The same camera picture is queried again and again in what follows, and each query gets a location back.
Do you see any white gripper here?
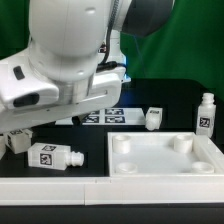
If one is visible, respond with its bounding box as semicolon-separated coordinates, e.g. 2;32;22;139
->
0;53;126;133

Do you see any white square tabletop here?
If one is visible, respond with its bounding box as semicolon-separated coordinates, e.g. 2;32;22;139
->
108;132;220;177

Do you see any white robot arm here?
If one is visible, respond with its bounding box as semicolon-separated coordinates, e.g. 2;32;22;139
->
0;0;175;133

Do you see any marker tag sheet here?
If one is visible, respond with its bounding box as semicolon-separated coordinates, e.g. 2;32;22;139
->
54;107;148;126

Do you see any green backdrop curtain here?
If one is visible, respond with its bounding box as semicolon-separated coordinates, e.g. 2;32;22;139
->
0;0;224;99

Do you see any white front fence wall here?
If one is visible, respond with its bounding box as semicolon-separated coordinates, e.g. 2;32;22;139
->
0;175;224;206

